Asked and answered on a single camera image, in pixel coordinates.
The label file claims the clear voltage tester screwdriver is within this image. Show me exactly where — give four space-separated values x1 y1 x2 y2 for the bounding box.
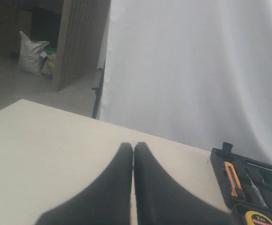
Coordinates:
247 174 268 208

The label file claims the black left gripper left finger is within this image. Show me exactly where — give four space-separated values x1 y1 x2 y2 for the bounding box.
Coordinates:
36 142 133 225

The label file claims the white backdrop cloth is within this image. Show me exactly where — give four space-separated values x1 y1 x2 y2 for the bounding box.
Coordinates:
99 0 272 164

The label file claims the orange utility knife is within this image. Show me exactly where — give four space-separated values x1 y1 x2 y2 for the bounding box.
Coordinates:
224 161 245 199

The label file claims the black backdrop stand pole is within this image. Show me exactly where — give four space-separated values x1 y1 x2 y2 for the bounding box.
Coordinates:
91 62 106 119

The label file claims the yellow tape measure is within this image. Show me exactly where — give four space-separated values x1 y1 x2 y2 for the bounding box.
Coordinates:
245 211 272 225

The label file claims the white woven sack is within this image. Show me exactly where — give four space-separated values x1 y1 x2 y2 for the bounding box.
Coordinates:
18 31 50 75

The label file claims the black plastic tool case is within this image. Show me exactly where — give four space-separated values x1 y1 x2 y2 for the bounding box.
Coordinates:
210 142 272 225

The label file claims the wooden partition panel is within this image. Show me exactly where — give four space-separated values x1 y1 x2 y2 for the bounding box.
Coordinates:
52 0 111 91

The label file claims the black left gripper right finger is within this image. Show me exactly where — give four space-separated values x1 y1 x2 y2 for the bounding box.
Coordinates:
134 142 232 225

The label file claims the green and tan bag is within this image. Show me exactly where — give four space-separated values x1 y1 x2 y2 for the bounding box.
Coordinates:
41 47 57 79

